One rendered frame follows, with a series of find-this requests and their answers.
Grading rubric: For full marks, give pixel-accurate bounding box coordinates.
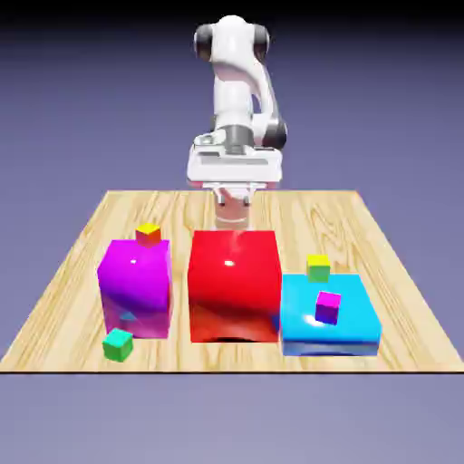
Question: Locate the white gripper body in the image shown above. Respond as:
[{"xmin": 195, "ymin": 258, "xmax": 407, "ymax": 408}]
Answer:
[{"xmin": 186, "ymin": 143, "xmax": 284, "ymax": 191}]

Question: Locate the small orange cube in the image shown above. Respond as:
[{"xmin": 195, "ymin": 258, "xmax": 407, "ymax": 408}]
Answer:
[{"xmin": 135, "ymin": 222, "xmax": 162, "ymax": 249}]

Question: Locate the small yellow-green cube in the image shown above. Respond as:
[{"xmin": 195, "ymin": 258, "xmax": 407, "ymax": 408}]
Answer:
[{"xmin": 305, "ymin": 254, "xmax": 332, "ymax": 284}]

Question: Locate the small purple cube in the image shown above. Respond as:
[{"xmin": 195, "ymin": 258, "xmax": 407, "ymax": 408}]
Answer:
[{"xmin": 314, "ymin": 291, "xmax": 343, "ymax": 326}]

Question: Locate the small green cube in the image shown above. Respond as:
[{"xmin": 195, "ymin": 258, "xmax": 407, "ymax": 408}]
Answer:
[{"xmin": 101, "ymin": 328, "xmax": 134, "ymax": 363}]

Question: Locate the large red box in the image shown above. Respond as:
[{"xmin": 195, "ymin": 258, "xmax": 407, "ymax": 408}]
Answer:
[{"xmin": 187, "ymin": 229, "xmax": 283, "ymax": 344}]

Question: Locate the large magenta box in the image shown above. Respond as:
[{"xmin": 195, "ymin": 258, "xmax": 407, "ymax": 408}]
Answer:
[{"xmin": 96, "ymin": 238, "xmax": 173, "ymax": 341}]

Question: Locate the large cyan box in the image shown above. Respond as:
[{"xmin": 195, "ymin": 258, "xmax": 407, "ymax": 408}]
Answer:
[{"xmin": 279, "ymin": 273, "xmax": 383, "ymax": 358}]

